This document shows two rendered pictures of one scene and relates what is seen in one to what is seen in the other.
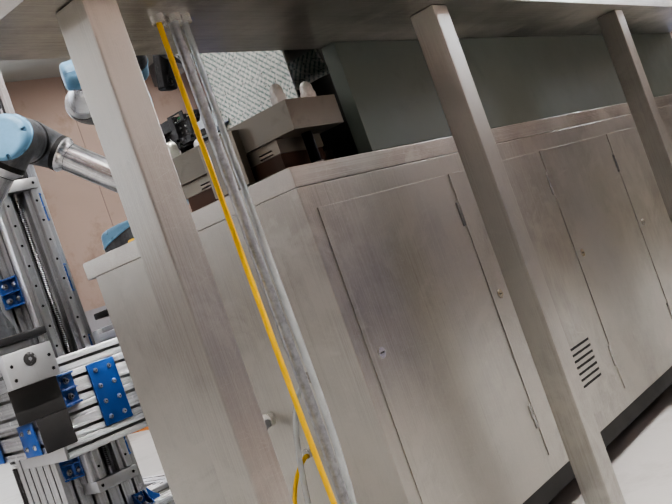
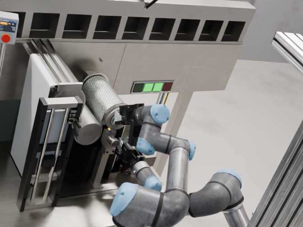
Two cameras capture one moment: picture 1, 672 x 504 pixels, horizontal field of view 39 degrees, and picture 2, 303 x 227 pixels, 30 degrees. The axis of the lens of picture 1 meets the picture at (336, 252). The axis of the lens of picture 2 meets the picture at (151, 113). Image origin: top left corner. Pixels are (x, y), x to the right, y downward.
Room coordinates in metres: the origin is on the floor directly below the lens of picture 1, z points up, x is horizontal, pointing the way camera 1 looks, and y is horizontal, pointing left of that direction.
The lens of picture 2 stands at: (4.22, 0.70, 2.58)
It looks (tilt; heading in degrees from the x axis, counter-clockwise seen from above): 31 degrees down; 192
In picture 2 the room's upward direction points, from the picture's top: 19 degrees clockwise
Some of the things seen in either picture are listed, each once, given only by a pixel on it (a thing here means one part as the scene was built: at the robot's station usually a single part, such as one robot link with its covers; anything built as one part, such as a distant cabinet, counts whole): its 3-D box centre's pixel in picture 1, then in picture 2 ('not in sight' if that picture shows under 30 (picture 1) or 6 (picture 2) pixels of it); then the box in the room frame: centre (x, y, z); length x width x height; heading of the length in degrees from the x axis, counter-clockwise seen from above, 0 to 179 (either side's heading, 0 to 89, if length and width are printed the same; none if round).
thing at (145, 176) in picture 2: not in sight; (149, 182); (2.33, 0.37, 1.11); 0.11 x 0.08 x 0.09; 52
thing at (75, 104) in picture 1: (82, 92); (177, 180); (2.61, 0.51, 1.39); 0.49 x 0.11 x 0.12; 17
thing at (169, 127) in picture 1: (183, 134); (132, 156); (2.24, 0.25, 1.12); 0.12 x 0.08 x 0.09; 52
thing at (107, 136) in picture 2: not in sight; (103, 159); (2.27, 0.13, 1.05); 0.06 x 0.05 x 0.31; 52
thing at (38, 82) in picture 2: not in sight; (29, 116); (2.38, -0.21, 1.17); 0.34 x 0.05 x 0.54; 52
